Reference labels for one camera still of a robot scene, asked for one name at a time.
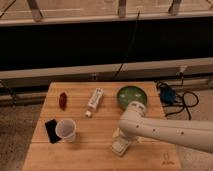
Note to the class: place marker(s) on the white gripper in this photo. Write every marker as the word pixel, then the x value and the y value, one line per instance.
pixel 127 136

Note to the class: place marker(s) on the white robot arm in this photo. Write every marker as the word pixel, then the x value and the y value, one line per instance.
pixel 188 133

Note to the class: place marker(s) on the green bowl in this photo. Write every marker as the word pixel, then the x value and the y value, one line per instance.
pixel 131 93

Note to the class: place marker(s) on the white tube with cap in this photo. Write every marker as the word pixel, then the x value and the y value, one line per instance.
pixel 94 101

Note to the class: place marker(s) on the blue power adapter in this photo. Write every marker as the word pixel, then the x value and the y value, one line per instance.
pixel 167 95

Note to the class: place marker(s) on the translucent plastic cup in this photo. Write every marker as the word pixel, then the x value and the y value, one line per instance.
pixel 66 130

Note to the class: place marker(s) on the dark red chili pepper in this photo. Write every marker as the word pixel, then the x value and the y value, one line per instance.
pixel 62 101

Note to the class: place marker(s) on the black rectangular phone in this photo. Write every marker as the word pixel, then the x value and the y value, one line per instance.
pixel 50 128

